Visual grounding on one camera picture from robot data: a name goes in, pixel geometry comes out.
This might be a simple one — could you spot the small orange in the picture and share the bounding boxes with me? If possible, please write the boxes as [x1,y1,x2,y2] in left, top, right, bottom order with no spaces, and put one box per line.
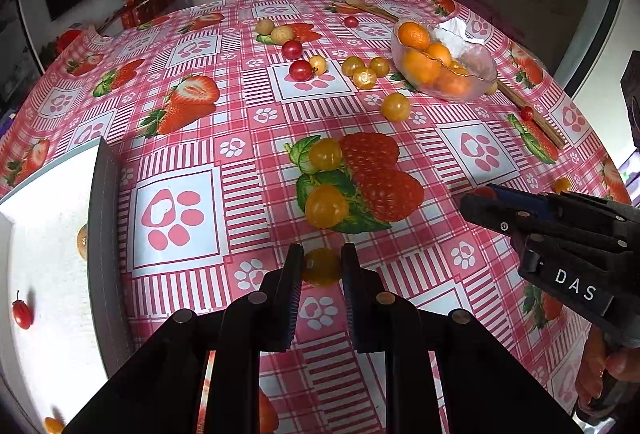
[425,42,453,67]
[402,50,442,84]
[437,66,473,97]
[398,22,432,50]

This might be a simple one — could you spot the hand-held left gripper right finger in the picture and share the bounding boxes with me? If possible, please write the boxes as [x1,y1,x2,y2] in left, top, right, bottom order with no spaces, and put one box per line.
[341,243,584,434]

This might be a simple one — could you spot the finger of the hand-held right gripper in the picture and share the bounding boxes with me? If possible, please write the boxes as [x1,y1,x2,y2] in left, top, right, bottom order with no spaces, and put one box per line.
[484,184,608,221]
[460,193,628,255]

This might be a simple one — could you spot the oblong red cherry tomato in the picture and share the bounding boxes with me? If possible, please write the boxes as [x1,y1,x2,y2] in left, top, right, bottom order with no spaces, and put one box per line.
[12,290,34,330]

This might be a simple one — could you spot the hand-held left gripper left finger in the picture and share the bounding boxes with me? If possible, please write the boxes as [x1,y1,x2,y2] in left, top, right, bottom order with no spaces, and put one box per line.
[62,243,305,434]

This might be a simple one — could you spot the red gift boxes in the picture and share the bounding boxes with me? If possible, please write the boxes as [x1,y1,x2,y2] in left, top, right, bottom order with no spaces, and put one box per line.
[119,0,188,30]

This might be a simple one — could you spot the clear glass bowl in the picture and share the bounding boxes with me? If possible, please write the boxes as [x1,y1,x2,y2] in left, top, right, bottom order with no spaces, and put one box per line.
[391,18,499,104]

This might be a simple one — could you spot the wooden fork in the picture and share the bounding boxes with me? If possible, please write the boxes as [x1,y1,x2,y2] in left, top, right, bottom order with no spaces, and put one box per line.
[345,0,401,22]

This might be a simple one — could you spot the wooden chopstick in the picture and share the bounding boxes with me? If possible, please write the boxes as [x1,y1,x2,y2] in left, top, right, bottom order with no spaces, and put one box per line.
[492,81,561,150]
[495,79,567,150]

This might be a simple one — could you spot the strawberry print tablecloth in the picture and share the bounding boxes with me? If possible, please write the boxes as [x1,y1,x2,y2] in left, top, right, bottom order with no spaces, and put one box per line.
[0,0,633,434]

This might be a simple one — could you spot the white tissue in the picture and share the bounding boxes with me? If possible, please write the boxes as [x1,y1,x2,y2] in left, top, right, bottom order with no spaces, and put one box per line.
[432,18,486,62]

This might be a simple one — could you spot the person's right hand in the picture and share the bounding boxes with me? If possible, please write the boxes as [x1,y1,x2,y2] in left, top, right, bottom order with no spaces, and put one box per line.
[574,328,640,411]

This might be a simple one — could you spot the white foam box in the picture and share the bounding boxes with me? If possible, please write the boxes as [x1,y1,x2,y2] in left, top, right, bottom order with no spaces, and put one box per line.
[0,136,135,434]

